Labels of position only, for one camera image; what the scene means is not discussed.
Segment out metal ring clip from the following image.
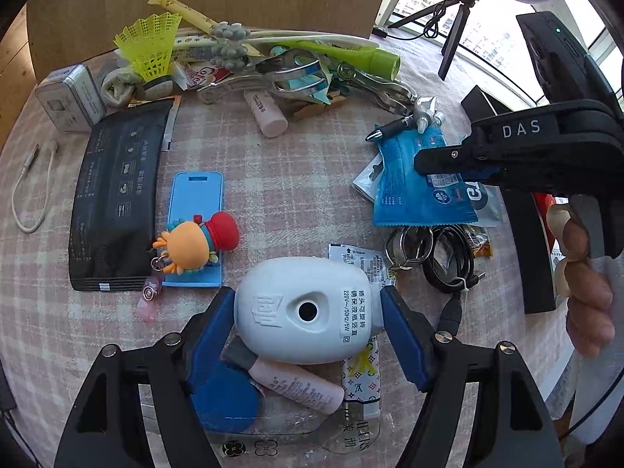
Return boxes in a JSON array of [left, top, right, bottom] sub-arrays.
[[384, 227, 436, 270]]

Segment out yellow paper stick packet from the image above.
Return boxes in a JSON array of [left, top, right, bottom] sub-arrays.
[[147, 0, 264, 59]]

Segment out white patterned tube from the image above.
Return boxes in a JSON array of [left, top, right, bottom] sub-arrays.
[[340, 337, 383, 421]]

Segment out blue card holder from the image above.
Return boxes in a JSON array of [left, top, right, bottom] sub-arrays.
[[162, 172, 226, 288]]

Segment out ring light on tripod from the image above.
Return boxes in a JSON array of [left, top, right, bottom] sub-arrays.
[[375, 0, 624, 122]]

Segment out black tray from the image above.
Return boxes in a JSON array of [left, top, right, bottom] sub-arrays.
[[459, 84, 560, 316]]

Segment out grey foil sachet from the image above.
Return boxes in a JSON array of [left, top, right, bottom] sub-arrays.
[[351, 152, 504, 228]]

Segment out blue wipes packet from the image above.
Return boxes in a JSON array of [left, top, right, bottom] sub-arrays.
[[372, 133, 479, 228]]

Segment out grey bead massager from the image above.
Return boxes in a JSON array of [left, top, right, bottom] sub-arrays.
[[209, 21, 253, 70]]

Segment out black foil packet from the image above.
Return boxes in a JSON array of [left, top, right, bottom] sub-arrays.
[[68, 101, 175, 293]]

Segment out black pen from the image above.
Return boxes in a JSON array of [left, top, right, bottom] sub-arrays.
[[365, 116, 416, 144]]

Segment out blue-handled scissors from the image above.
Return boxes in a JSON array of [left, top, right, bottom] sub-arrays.
[[189, 363, 391, 456]]

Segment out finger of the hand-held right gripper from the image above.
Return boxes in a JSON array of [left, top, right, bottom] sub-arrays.
[[413, 134, 504, 188]]

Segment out yellow-green shuttlecock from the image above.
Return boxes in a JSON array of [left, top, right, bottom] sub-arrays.
[[113, 12, 183, 97]]

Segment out white plug-in repellent device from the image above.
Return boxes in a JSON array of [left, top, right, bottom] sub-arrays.
[[234, 256, 389, 365]]

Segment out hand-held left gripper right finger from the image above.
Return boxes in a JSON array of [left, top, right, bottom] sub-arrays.
[[379, 284, 574, 468]]

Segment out green tube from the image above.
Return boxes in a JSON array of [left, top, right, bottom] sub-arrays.
[[296, 39, 402, 82]]

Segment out red snack packet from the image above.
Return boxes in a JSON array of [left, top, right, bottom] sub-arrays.
[[531, 192, 567, 274]]

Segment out person's right hand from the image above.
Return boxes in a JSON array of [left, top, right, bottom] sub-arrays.
[[546, 203, 616, 358]]

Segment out red white coffee sachet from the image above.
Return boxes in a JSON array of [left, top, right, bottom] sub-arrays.
[[174, 58, 231, 92]]

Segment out white printed sachet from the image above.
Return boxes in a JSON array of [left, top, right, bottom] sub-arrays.
[[328, 243, 392, 287]]

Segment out short white cable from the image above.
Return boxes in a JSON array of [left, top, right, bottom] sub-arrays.
[[12, 138, 60, 234]]

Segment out black coiled cable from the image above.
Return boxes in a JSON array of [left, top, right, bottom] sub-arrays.
[[420, 223, 487, 336]]

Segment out black tripod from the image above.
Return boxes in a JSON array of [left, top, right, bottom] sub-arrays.
[[387, 0, 484, 82]]

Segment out orange snack packet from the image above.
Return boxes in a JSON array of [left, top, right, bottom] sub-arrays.
[[461, 224, 495, 260]]

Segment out rolled grey sock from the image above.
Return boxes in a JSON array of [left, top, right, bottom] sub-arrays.
[[100, 65, 143, 109]]

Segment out grey tin box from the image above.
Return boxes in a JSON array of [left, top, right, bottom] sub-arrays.
[[34, 64, 108, 132]]

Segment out metal tongs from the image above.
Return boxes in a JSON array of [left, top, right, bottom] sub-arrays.
[[196, 49, 337, 105]]

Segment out cartoon figure keychain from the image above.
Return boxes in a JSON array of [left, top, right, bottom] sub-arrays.
[[138, 211, 241, 323]]

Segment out small pink bottle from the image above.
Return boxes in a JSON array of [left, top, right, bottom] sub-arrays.
[[243, 89, 289, 138]]

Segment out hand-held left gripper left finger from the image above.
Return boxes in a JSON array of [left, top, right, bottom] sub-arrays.
[[53, 285, 237, 468]]

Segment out white shoehorn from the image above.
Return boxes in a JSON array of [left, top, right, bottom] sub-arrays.
[[243, 28, 382, 50]]

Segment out pink tube bottle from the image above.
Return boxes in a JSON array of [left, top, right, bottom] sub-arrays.
[[222, 335, 345, 416]]

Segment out wooden clothes peg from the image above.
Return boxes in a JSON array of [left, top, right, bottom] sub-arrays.
[[291, 94, 350, 121]]

